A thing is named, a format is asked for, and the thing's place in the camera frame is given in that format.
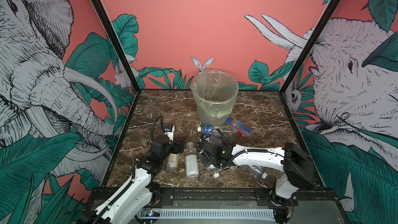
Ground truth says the bottle yellow white label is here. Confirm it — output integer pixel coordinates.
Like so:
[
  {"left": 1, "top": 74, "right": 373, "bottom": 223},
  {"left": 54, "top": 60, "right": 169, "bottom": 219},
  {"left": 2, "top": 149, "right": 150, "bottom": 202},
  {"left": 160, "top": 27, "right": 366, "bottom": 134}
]
[{"left": 166, "top": 153, "right": 179, "bottom": 173}]

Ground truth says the white opaque label bottle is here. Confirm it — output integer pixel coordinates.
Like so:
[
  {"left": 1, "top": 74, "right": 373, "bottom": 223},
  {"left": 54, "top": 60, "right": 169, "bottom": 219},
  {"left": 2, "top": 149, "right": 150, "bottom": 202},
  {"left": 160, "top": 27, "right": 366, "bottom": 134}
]
[{"left": 185, "top": 142, "right": 199, "bottom": 178}]

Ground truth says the clear bottle blue red label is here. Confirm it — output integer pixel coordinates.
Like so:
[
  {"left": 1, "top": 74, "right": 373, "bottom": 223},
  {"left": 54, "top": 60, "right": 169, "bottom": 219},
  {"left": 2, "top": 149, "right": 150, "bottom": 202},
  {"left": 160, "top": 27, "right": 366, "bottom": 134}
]
[{"left": 227, "top": 118, "right": 251, "bottom": 139}]

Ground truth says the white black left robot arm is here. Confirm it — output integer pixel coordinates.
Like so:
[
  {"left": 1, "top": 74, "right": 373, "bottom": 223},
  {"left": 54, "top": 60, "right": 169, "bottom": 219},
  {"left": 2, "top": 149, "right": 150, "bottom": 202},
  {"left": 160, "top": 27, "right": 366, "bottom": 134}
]
[{"left": 77, "top": 115, "right": 183, "bottom": 224}]

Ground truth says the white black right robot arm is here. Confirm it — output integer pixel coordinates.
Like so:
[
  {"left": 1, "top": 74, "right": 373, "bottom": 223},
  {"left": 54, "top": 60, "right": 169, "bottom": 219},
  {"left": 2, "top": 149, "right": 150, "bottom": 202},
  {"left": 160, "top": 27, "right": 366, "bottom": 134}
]
[{"left": 194, "top": 134, "right": 317, "bottom": 203}]

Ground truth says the grey mesh waste bin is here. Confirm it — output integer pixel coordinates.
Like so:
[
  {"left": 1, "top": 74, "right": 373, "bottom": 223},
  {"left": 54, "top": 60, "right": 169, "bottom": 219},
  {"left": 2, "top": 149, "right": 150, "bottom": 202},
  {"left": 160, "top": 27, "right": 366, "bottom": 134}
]
[{"left": 191, "top": 71, "right": 240, "bottom": 127}]

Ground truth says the green plastic bin liner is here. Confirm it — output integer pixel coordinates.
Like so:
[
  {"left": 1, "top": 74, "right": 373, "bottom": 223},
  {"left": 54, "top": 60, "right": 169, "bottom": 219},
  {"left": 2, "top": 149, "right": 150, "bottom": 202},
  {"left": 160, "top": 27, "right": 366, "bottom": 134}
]
[{"left": 190, "top": 69, "right": 240, "bottom": 119}]

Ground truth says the Pocari bottle blue label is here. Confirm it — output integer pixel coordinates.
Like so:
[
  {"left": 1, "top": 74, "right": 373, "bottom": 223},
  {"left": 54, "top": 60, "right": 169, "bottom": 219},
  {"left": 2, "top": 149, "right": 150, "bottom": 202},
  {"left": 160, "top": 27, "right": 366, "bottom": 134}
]
[{"left": 197, "top": 125, "right": 223, "bottom": 136}]

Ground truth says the long clear bottle white cap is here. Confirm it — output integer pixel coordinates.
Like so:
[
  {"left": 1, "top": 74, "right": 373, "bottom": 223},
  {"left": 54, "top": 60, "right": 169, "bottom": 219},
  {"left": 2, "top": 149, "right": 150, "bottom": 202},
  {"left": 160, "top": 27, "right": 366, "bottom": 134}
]
[{"left": 244, "top": 165, "right": 268, "bottom": 179}]

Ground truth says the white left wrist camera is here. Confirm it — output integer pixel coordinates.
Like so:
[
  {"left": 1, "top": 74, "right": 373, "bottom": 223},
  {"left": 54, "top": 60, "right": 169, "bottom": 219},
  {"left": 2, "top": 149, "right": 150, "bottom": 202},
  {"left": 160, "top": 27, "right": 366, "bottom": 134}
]
[{"left": 164, "top": 125, "right": 175, "bottom": 143}]

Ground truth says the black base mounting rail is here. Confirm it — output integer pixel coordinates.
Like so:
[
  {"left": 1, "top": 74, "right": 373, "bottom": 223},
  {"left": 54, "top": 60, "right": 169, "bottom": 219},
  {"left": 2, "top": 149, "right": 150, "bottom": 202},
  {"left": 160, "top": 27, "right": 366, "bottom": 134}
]
[{"left": 86, "top": 186, "right": 338, "bottom": 207}]

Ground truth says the white slotted cable duct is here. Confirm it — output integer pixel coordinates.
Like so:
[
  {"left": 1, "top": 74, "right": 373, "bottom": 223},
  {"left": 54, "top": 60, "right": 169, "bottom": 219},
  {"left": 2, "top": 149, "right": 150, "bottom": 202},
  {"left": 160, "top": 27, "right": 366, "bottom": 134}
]
[{"left": 138, "top": 208, "right": 276, "bottom": 222}]

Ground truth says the black left frame post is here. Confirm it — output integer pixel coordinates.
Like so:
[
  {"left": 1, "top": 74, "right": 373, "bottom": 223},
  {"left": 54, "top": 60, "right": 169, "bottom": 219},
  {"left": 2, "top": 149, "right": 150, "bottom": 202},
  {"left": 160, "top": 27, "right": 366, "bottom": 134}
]
[{"left": 90, "top": 0, "right": 141, "bottom": 94}]

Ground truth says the black frame post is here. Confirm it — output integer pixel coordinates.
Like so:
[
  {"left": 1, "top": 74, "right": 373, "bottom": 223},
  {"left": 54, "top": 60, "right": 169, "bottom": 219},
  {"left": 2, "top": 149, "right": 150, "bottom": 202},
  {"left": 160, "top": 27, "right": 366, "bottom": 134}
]
[
  {"left": 90, "top": 0, "right": 141, "bottom": 94},
  {"left": 279, "top": 0, "right": 341, "bottom": 95}
]

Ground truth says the black right frame post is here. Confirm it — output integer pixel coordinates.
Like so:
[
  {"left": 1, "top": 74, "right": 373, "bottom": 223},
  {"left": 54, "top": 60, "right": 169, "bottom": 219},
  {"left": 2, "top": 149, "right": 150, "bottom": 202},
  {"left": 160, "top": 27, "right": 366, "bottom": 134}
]
[{"left": 279, "top": 0, "right": 341, "bottom": 95}]

